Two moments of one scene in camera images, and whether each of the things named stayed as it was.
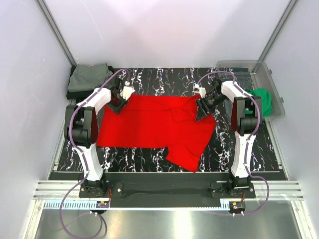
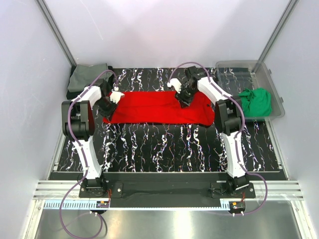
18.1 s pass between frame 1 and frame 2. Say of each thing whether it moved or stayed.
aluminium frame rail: stayed
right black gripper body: moved
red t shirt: moved
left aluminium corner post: stayed
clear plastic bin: stayed
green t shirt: stayed
